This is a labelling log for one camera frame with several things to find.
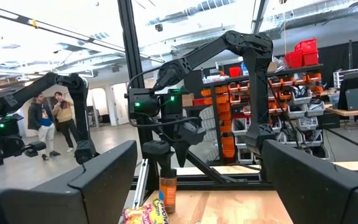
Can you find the red plastic crate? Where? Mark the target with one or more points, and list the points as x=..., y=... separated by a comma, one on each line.
x=306, y=46
x=294, y=59
x=235, y=71
x=311, y=58

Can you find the background black robot arm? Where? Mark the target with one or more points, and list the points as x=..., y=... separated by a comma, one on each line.
x=79, y=109

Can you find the black metal storage shelf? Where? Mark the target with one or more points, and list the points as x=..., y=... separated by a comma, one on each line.
x=297, y=70

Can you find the wooden desk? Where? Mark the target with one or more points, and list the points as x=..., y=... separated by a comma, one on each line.
x=353, y=111

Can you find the black ceiling rail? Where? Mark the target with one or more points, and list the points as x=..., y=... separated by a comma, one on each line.
x=22, y=20

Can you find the orange can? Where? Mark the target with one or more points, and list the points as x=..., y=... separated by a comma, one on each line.
x=168, y=196

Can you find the black ceiling camera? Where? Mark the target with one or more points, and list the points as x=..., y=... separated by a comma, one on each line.
x=159, y=27

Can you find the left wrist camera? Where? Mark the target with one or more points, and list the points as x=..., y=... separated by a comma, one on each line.
x=143, y=104

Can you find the white storage bin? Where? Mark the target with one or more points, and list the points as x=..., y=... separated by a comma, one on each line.
x=239, y=127
x=311, y=140
x=315, y=109
x=244, y=157
x=301, y=99
x=308, y=124

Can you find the silver aluminium rail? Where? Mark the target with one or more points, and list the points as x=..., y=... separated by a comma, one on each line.
x=141, y=183

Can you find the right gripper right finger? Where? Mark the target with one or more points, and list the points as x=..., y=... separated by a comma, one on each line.
x=322, y=196

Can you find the chili shrimp ramen pack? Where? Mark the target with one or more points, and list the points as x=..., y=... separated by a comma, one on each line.
x=145, y=214

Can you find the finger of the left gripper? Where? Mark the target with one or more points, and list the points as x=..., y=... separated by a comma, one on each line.
x=160, y=149
x=182, y=155

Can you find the person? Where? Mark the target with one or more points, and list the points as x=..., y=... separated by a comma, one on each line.
x=43, y=124
x=64, y=115

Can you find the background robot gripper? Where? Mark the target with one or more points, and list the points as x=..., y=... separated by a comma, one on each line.
x=8, y=146

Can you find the orange storage bin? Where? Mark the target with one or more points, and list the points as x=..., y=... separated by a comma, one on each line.
x=224, y=99
x=226, y=128
x=222, y=90
x=228, y=147
x=224, y=108
x=225, y=116
x=206, y=92

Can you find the cardboard box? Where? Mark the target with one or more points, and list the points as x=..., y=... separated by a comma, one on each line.
x=188, y=100

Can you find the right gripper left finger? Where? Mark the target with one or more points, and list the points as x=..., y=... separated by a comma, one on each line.
x=73, y=199

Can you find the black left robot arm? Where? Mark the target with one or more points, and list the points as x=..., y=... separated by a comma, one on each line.
x=256, y=93

